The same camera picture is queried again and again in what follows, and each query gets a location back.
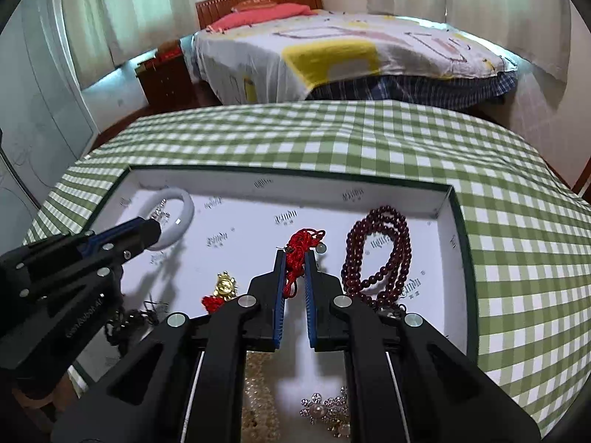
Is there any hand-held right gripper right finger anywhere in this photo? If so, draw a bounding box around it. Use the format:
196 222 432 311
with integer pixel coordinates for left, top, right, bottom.
302 251 541 443

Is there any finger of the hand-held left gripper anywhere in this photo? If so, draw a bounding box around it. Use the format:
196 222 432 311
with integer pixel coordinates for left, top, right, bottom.
92 228 163 281
76 217 161 259

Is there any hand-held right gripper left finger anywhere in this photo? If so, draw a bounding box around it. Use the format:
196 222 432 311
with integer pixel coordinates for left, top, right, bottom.
51 250 289 443

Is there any silver rhinestone brooch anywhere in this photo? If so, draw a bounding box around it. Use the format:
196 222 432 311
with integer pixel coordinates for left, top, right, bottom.
148 198 172 223

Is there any small red gold charm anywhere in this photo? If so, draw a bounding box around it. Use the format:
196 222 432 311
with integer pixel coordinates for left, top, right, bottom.
201 271 238 315

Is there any red cord gold charm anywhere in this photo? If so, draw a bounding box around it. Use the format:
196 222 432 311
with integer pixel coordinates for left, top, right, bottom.
276 227 329 300

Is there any dark red bead necklace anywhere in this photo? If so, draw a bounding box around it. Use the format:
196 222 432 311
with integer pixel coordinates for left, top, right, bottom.
342 205 413 315

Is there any pale jade bangle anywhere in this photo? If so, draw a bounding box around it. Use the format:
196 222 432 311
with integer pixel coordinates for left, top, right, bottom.
139 187 195 252

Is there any dark green jewelry tray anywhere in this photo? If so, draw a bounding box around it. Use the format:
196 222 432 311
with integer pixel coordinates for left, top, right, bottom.
69 164 478 443

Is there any cream pearl necklace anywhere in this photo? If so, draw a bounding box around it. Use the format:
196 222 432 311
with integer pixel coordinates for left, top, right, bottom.
242 351 282 443

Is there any silver pearl brooch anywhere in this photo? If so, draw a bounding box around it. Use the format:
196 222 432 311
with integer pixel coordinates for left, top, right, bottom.
299 385 352 439

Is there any black jewelry piece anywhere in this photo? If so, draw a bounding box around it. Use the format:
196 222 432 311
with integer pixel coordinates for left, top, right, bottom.
104 300 171 356

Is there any wooden nightstand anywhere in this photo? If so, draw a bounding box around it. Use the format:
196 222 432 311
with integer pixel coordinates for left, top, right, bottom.
137 53 197 114

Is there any white wardrobe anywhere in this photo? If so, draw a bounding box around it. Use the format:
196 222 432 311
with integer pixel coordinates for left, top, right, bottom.
0 0 100 241

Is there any pale window curtain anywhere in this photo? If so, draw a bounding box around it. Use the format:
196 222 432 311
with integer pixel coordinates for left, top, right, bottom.
367 0 573 84
60 0 185 88

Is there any blue plaid bed sheet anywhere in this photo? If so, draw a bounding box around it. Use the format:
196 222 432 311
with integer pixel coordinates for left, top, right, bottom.
307 71 518 102

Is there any printed bed blanket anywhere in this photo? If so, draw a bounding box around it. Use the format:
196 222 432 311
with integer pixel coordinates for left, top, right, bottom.
191 9 518 104

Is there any red pillow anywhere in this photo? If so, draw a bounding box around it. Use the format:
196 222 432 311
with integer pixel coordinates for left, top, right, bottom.
207 2 314 33

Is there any wooden door frame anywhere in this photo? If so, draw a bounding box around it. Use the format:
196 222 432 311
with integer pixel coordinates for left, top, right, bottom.
570 157 591 195

